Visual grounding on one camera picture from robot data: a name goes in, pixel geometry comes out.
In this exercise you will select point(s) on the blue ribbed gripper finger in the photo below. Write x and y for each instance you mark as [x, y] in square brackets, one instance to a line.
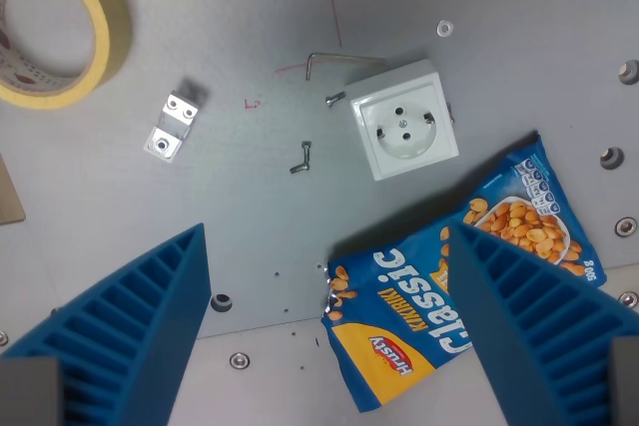
[539, 326]
[145, 311]

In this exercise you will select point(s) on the grey table bolt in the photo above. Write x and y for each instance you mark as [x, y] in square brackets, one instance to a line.
[611, 157]
[625, 226]
[2, 337]
[239, 360]
[629, 298]
[629, 72]

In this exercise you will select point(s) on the blue peanut snack bag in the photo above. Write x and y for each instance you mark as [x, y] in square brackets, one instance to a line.
[399, 321]

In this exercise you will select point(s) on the brown cardboard piece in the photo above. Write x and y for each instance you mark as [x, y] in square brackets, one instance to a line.
[7, 196]

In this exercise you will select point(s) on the small screw pair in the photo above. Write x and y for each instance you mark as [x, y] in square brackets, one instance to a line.
[302, 159]

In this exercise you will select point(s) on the small silver screw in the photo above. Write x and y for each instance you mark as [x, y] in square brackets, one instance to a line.
[335, 98]

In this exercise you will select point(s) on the yellow masking tape roll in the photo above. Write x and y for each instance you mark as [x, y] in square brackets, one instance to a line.
[107, 22]

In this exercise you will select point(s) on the flat metal washer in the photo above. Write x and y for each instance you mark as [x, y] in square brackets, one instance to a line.
[444, 28]

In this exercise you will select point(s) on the metal allen key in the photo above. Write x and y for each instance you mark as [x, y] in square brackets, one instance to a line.
[339, 58]

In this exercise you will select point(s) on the silver metal bracket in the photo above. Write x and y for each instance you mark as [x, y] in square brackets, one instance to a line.
[172, 127]

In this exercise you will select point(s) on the white wall power socket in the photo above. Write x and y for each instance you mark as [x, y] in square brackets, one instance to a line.
[403, 122]

